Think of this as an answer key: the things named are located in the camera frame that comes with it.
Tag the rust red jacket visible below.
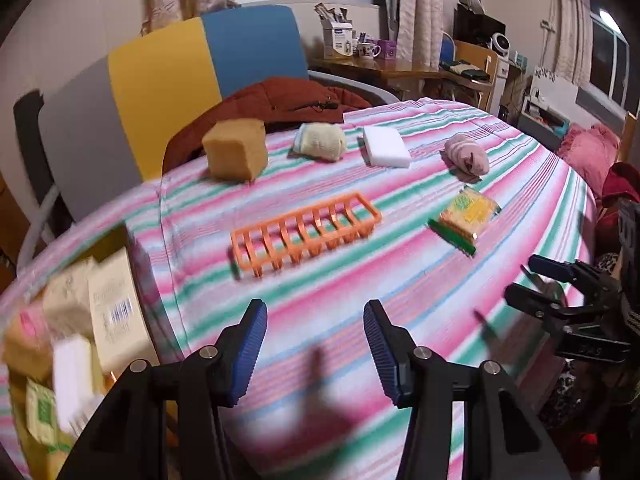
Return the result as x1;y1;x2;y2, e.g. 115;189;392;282
164;76;373;173

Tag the dark side window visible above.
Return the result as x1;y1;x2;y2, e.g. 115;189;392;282
590;5;633;111

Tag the wooden desk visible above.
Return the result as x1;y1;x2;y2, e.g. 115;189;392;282
307;55;493;111

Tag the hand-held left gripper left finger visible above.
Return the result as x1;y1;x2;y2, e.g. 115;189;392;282
57;298;269;480

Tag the black monitor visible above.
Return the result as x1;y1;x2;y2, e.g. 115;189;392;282
454;7;507;46

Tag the pink pillow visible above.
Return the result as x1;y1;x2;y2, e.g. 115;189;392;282
557;124;621;186

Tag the white low cabinet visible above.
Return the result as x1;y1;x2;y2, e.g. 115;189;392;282
530;67;581;111

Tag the green and cream carton box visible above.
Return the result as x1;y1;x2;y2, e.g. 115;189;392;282
87;247;156;373

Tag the dark red garment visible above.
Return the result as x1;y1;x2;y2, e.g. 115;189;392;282
597;161;640;221

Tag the white sponge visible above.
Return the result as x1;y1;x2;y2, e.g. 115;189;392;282
362;125;412;167

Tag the yellow container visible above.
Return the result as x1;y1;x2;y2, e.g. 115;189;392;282
0;225;178;480

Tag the grey yellow blue chair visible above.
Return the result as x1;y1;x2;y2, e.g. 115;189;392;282
12;5;311;226

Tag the orange plastic rack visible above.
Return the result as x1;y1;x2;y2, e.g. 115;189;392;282
230;190;383;281

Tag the brown sponge cube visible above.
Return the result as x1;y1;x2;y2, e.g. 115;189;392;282
202;119;267;182

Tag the wooden chair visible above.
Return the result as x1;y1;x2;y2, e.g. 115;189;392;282
452;40;499;111

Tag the pink sock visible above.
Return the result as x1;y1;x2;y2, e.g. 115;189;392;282
444;133;491;178

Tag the white carton with papers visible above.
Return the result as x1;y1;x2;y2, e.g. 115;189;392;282
315;4;355;60

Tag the green cracker packet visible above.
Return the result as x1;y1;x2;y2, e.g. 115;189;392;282
25;377;73;451
428;185;502;258

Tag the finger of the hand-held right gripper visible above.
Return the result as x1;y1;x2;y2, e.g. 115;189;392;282
504;283;571;323
528;254;618;291

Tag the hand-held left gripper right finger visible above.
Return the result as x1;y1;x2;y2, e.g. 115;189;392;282
363;299;571;480

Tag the beige patterned curtain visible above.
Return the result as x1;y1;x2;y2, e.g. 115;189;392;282
382;0;446;73

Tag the yellow rolled sock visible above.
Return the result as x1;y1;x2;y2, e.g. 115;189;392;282
292;122;347;163

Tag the snack packet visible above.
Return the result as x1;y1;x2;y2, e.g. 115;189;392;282
42;257;98;341

